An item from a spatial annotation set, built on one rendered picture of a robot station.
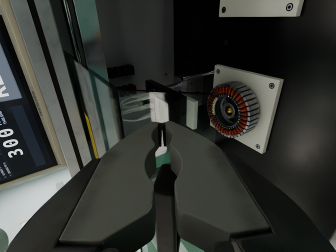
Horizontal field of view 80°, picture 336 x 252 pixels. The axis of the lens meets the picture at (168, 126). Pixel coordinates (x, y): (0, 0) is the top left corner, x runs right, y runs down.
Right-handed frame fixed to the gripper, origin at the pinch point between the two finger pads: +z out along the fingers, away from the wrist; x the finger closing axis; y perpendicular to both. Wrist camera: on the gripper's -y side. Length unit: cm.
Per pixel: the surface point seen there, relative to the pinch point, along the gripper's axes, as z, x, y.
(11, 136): 18.1, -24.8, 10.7
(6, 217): 365, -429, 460
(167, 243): -0.5, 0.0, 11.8
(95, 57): 22.7, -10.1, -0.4
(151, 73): 45.3, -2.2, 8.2
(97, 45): 23.0, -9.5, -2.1
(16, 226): 334, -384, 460
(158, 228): -0.4, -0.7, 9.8
